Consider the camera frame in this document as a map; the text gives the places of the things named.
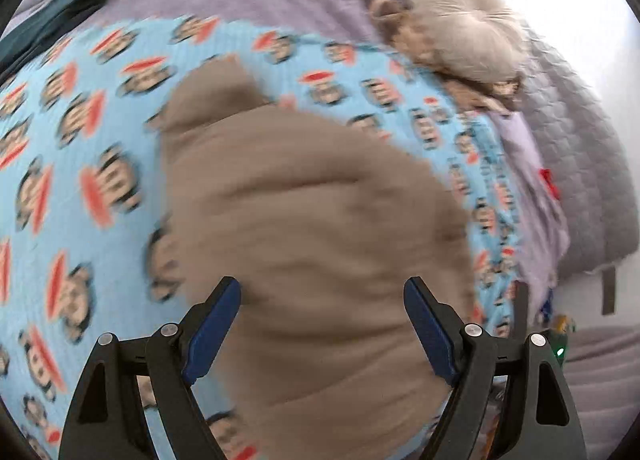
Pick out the grey quilted mattress cover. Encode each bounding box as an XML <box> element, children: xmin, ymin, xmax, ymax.
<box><xmin>500</xmin><ymin>20</ymin><xmax>640</xmax><ymax>286</ymax></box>

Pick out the beige brown plush toy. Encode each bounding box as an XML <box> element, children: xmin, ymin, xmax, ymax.
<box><xmin>370</xmin><ymin>0</ymin><xmax>531</xmax><ymax>114</ymax></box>

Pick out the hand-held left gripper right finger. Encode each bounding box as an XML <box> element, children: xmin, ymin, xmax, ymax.
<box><xmin>403</xmin><ymin>276</ymin><xmax>587</xmax><ymax>460</ymax></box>

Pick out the dark teal garment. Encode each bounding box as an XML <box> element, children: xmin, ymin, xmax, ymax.
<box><xmin>0</xmin><ymin>0</ymin><xmax>111</xmax><ymax>76</ymax></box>

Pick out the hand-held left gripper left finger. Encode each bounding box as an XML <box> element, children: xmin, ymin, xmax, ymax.
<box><xmin>59</xmin><ymin>276</ymin><xmax>242</xmax><ymax>460</ymax></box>

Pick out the blue printed blanket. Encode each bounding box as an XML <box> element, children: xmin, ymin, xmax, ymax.
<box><xmin>0</xmin><ymin>15</ymin><xmax>551</xmax><ymax>460</ymax></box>

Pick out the brown padded jacket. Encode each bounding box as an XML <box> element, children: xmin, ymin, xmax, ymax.
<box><xmin>147</xmin><ymin>55</ymin><xmax>476</xmax><ymax>460</ymax></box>

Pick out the grey strap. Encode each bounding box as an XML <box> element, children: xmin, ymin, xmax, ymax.
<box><xmin>601</xmin><ymin>265</ymin><xmax>617</xmax><ymax>316</ymax></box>

